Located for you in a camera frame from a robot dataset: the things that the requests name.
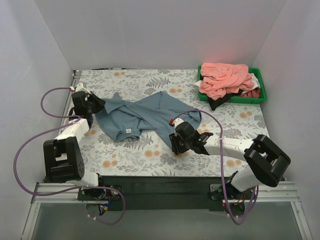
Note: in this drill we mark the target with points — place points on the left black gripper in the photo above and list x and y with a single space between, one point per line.
91 102

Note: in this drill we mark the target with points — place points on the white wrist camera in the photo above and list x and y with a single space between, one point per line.
175 122
80 87

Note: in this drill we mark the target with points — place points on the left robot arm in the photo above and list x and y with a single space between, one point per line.
62 155

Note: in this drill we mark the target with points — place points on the black t shirt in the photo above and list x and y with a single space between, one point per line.
214 104

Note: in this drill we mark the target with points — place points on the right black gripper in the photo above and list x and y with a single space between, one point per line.
175 144

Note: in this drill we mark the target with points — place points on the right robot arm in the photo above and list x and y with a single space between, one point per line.
267 163

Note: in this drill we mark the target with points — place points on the green plastic bin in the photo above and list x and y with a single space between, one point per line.
237 99

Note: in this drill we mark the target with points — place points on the blue-grey t shirt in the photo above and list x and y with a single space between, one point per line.
121 119

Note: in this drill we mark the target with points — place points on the dark red t shirt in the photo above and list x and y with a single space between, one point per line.
254 93

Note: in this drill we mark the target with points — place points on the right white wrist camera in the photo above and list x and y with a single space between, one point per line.
175 122

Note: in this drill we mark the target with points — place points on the aluminium rail frame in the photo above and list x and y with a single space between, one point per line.
277 215

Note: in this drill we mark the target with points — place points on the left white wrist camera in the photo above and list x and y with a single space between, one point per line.
80 87

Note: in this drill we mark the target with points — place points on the pink t shirt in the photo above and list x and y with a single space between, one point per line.
220 79

